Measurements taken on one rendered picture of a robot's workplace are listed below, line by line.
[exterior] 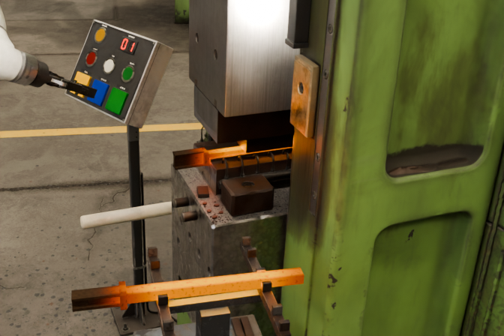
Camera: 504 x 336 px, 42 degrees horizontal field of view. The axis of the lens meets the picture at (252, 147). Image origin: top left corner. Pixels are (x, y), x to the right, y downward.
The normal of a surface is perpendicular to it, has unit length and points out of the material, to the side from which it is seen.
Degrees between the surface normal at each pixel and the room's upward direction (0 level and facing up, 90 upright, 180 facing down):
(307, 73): 90
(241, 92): 90
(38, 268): 0
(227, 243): 90
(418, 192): 90
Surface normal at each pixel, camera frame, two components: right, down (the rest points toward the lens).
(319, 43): -0.92, 0.13
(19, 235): 0.04, -0.90
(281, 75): 0.38, 0.42
